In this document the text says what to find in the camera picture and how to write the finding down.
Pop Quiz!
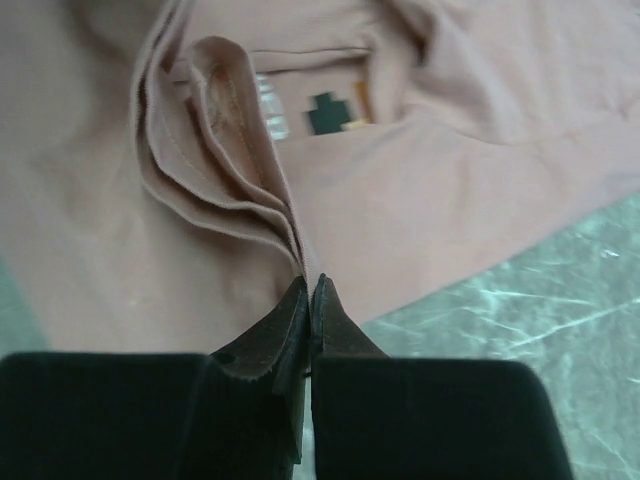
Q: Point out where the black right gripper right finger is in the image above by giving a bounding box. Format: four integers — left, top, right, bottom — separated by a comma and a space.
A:
310, 276, 573, 479

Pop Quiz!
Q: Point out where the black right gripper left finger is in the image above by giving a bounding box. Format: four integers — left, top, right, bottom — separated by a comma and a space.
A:
1, 279, 308, 479

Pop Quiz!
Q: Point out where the pink t shirt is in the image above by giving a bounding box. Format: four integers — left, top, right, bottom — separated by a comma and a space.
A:
1, 1, 639, 351

